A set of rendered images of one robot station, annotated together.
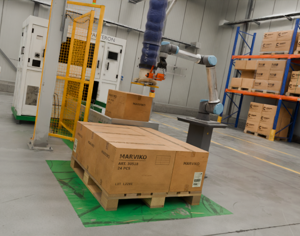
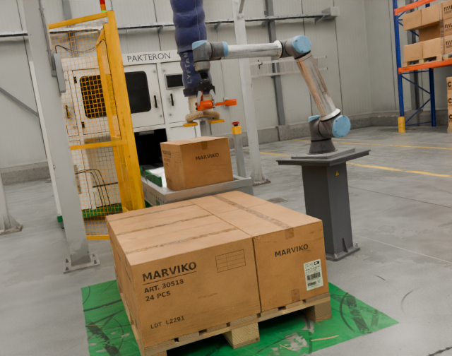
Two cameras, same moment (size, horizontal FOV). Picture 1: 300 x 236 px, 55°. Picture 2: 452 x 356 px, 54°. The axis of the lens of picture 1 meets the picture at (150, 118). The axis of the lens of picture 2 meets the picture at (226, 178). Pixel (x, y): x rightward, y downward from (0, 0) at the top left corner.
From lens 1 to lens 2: 0.82 m
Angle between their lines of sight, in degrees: 11
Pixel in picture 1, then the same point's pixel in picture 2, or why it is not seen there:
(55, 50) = (54, 109)
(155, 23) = (186, 12)
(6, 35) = not seen: hidden behind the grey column
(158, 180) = (233, 297)
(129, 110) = (192, 171)
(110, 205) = not seen: outside the picture
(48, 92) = (65, 176)
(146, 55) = (188, 73)
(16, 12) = not seen: hidden behind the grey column
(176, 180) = (271, 288)
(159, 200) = (246, 330)
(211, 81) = (312, 81)
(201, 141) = (328, 191)
